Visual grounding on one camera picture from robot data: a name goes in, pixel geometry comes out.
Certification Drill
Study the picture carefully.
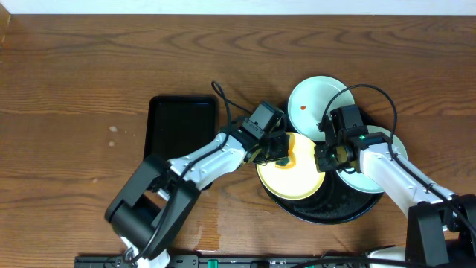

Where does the green and yellow sponge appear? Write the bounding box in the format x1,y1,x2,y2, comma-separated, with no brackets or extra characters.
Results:
275,133,296,170

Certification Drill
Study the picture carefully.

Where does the yellow plate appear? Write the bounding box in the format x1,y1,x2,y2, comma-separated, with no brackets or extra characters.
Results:
257,132,325,200

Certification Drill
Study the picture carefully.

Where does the light blue plate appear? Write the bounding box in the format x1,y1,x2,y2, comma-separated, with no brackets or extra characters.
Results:
337,135,408,194
287,76,346,141

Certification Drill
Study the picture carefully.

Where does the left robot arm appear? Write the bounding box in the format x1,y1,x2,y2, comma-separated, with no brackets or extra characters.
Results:
105,101,288,267

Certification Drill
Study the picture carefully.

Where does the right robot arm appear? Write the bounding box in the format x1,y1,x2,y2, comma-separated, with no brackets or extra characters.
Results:
315,105,475,267

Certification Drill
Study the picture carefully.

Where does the black round tray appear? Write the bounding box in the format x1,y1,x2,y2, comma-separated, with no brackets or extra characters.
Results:
260,100,386,226

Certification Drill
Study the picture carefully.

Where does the black rectangular tray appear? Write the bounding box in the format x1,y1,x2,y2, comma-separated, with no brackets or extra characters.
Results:
144,95,218,161

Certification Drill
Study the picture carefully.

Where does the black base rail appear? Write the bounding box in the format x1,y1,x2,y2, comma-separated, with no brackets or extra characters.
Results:
73,253,373,268

